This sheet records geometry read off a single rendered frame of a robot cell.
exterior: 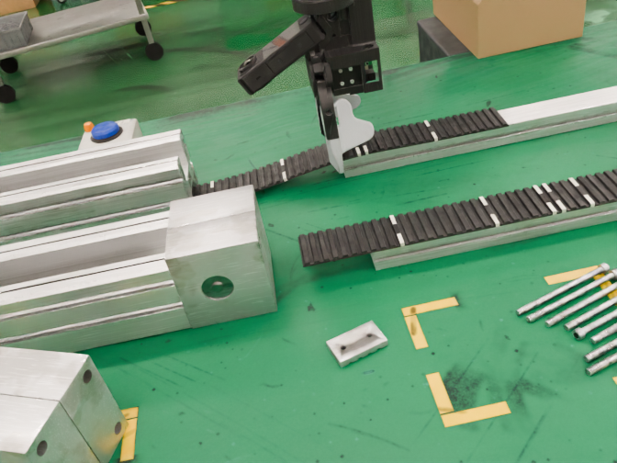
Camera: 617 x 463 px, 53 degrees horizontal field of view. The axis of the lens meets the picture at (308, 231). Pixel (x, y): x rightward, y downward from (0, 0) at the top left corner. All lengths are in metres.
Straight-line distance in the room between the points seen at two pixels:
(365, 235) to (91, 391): 0.31
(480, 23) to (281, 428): 0.75
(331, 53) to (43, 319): 0.42
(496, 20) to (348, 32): 0.40
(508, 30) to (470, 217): 0.50
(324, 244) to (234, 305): 0.11
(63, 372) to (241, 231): 0.20
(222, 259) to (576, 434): 0.33
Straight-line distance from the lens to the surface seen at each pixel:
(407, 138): 0.82
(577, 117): 0.88
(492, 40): 1.10
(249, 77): 0.73
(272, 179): 0.81
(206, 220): 0.62
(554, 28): 1.14
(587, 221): 0.72
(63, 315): 0.65
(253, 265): 0.60
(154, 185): 0.78
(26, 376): 0.55
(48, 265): 0.71
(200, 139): 0.99
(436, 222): 0.66
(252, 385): 0.58
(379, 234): 0.65
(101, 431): 0.56
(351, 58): 0.72
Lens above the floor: 1.22
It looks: 37 degrees down
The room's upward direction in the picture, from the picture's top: 12 degrees counter-clockwise
